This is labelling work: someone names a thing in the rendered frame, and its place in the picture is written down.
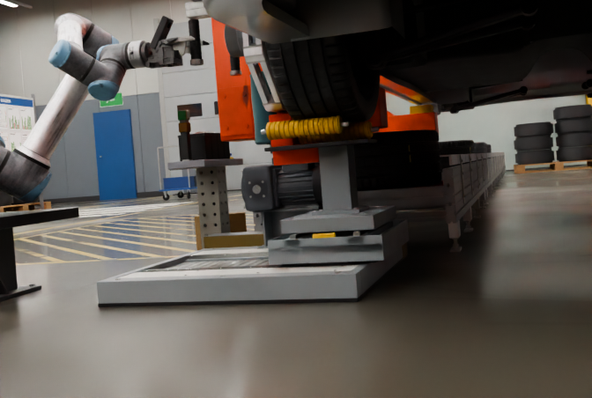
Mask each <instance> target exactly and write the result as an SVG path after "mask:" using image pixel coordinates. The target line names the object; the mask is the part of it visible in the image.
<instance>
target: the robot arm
mask: <svg viewBox="0 0 592 398"><path fill-rule="evenodd" d="M173 22H174V21H173V20H172V19H170V18H168V17H166V16H162V18H161V21H160V22H159V25H158V28H157V30H156V32H155V34H154V36H153V38H152V42H151V43H150V42H146V41H132V42H125V43H120V42H119V41H118V40H117V39H116V38H115V37H114V36H113V35H112V34H109V33H107V32H106V31H104V30H103V29H101V28H99V27H98V26H96V25H95V24H94V23H92V22H91V21H89V20H88V19H86V18H83V17H81V16H79V15H77V14H73V13H66V14H63V15H62V16H60V17H59V18H58V19H57V20H56V22H55V28H54V29H55V35H56V37H57V43H56V44H55V46H54V47H53V49H52V51H51V53H50V55H49V58H48V61H49V63H51V64H52V65H53V66H54V67H55V68H57V69H59V70H61V71H63V72H65V73H66V75H65V77H64V79H63V81H62V83H61V84H60V85H59V86H58V88H57V90H56V91H55V94H54V95H53V97H52V99H51V100H50V102H49V103H48V105H47V106H46V108H45V110H44V111H43V113H42V115H41V117H40V119H39V120H38V121H37V123H36V124H35V126H34V127H33V130H32V131H31V133H30V135H29V136H28V138H27V139H26V141H25V142H24V144H23V145H21V146H18V147H15V149H14V151H9V150H7V149H5V143H4V139H3V138H2V137H1V136H0V190H1V191H3V192H5V193H6V194H8V195H11V196H13V197H15V198H17V199H19V200H21V201H24V202H26V203H31V202H32V201H34V200H35V199H36V198H37V197H38V196H39V195H40V194H41V192H42V191H43V190H44V188H45V187H46V186H47V185H48V182H49V181H50V177H51V176H52V173H51V172H50V171H49V168H50V167H51V165H50V162H49V159H50V157H51V155H52V154H53V152H54V150H55V149H56V146H57V145H58V144H59V142H60V141H61V139H62V137H63V135H64V133H65V132H66V130H67V128H68V127H69V126H70V124H71V122H72V120H73V119H74V117H75V115H76V114H77V112H78V110H79V109H80V107H81V106H82V104H83V102H84V101H85V98H86V97H87V95H88V93H90V94H91V96H92V97H94V98H95V99H97V100H103V101H107V100H112V99H113V98H114V97H115V96H116V94H117V93H118V92H119V89H120V85H121V83H122V80H123V77H124V75H125V73H126V70H132V69H137V68H144V67H146V68H150V69H156V68H163V67H176V66H183V61H182V56H183V55H185V54H190V52H191V51H190V45H189V43H190V41H194V40H195V39H196V38H194V37H192V36H183V37H175V38H170V39H167V35H168V33H169V31H170V29H171V26H172V24H173Z"/></svg>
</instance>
